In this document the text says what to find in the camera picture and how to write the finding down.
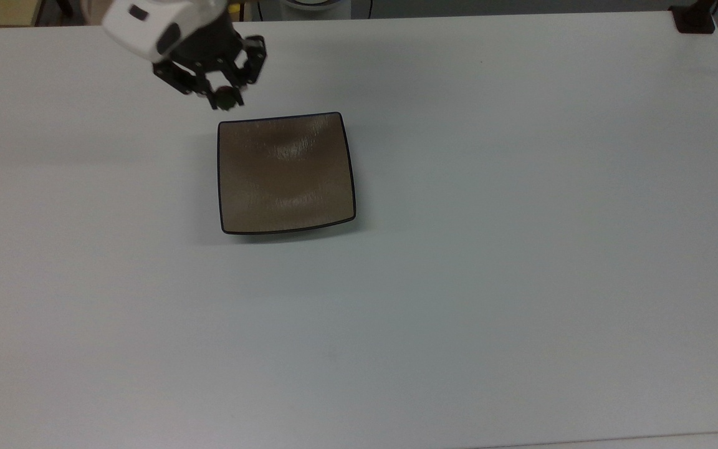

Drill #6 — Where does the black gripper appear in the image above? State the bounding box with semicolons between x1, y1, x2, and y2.
151;21;268;112

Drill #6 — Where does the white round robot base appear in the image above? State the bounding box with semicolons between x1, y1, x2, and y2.
280;0;355;14

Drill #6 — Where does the square brown ceramic plate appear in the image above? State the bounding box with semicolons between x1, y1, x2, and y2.
217;112;358;236

